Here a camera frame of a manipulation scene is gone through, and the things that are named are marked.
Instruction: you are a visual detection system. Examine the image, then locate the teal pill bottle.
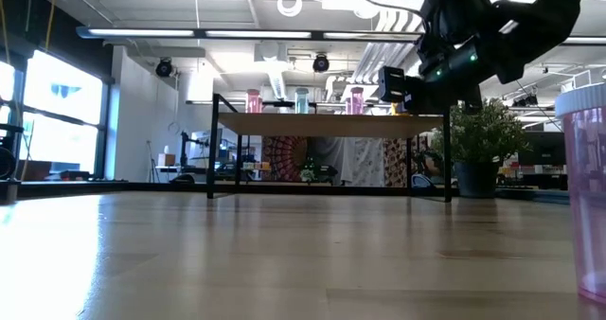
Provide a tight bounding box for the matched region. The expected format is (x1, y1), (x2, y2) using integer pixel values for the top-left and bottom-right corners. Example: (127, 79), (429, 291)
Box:
(294, 87), (311, 115)

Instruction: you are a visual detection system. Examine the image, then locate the large window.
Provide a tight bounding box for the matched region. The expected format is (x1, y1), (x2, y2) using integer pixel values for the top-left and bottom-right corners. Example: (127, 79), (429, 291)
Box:
(0, 49), (111, 179)

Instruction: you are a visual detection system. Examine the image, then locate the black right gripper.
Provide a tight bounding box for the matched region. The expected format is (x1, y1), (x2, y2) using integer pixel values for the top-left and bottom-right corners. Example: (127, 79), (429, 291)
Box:
(378, 40), (485, 116)

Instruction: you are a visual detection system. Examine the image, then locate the wooden shelf black metal frame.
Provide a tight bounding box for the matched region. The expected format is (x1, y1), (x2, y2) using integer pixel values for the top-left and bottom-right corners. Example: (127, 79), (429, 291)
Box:
(206, 93), (455, 204)

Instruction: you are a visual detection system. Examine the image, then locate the small potted plant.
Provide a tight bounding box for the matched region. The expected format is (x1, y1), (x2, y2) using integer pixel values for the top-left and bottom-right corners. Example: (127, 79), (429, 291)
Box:
(299, 157), (317, 185)

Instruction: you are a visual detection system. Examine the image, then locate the brown patterned cloth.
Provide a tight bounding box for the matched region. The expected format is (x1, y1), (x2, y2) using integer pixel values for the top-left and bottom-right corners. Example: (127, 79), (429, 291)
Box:
(383, 137), (427, 188)

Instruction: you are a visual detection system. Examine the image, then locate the LED light bar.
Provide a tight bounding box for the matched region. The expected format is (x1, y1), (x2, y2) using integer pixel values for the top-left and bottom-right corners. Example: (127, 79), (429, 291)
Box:
(75, 25), (606, 47)

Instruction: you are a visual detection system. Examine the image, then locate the white floral curtain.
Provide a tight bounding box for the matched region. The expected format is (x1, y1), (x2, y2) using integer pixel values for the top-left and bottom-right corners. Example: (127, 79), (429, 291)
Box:
(310, 137), (385, 187)

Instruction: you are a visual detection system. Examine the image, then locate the right wrist camera housing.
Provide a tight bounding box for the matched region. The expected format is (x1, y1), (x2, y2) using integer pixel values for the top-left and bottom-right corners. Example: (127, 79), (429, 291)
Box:
(417, 0), (498, 46)

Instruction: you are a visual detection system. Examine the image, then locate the pink pill bottle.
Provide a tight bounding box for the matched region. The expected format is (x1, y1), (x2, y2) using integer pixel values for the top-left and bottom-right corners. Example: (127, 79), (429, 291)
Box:
(245, 88), (262, 115)

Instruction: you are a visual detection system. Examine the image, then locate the mandala tapestry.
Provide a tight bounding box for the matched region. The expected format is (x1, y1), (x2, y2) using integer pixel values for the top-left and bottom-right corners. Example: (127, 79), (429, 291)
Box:
(262, 135), (310, 184)

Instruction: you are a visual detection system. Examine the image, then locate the black monitor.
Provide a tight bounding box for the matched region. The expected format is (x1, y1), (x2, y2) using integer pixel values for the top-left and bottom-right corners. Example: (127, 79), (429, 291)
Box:
(518, 130), (569, 191)

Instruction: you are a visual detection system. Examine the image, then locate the white ring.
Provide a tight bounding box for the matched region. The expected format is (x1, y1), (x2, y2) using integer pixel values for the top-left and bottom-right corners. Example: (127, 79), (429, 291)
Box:
(276, 0), (304, 19)

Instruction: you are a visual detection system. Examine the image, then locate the green potted plant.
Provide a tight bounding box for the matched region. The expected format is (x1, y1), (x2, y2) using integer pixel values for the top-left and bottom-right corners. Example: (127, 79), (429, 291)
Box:
(428, 97), (531, 200)

